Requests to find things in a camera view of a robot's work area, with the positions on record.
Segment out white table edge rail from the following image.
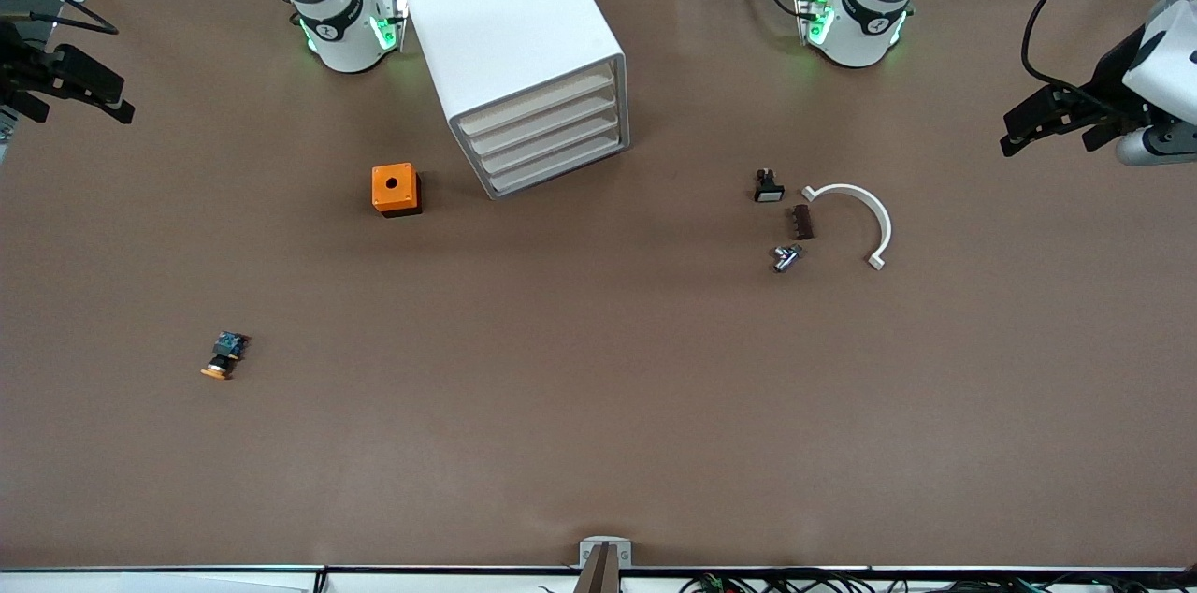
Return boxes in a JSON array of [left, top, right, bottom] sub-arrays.
[[0, 563, 1197, 593]]

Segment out grey metal table bracket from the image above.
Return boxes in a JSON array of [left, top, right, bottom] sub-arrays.
[[579, 536, 633, 569]]

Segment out black cable bundle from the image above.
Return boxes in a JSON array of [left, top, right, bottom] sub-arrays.
[[678, 570, 1197, 593]]

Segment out white curved plastic bracket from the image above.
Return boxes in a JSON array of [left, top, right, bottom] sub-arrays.
[[801, 182, 894, 271]]

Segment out orange button enclosure box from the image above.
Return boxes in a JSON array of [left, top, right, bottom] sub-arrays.
[[371, 163, 423, 218]]

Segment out white drawer cabinet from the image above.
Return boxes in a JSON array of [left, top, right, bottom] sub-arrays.
[[392, 0, 630, 202]]

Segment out yellow push button switch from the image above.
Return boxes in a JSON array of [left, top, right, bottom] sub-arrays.
[[200, 331, 250, 381]]

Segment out white plastic drawer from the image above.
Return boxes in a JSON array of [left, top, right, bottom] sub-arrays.
[[483, 132, 625, 198], [455, 69, 618, 137], [473, 112, 622, 178], [464, 93, 620, 158]]

